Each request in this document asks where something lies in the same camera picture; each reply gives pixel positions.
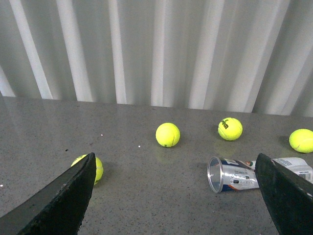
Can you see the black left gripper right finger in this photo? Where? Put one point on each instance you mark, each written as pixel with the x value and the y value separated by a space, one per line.
pixel 288 197

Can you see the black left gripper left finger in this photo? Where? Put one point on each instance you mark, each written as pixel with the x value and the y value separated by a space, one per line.
pixel 57 209

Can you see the clear Wilson tennis ball can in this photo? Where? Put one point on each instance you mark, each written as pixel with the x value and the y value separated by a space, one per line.
pixel 226 175

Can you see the yellow tennis ball near can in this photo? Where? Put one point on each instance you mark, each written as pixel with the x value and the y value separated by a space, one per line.
pixel 301 140

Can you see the yellow tennis ball far left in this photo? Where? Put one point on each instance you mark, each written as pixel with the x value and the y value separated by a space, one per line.
pixel 99 167

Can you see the yellow tennis ball with logo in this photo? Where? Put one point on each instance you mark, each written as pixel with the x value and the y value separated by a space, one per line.
pixel 230 129

